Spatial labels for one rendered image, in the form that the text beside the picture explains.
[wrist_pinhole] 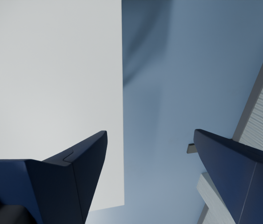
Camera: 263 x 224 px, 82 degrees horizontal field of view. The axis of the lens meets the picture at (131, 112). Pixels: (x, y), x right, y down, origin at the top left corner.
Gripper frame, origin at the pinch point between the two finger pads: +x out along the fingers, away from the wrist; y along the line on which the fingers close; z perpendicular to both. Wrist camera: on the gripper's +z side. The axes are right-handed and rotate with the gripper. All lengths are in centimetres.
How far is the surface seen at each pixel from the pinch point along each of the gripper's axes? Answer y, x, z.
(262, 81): -117, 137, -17
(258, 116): -119, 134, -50
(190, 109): -53, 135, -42
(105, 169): 9.9, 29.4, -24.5
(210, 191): -89, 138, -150
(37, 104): 21.5, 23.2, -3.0
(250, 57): -101, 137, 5
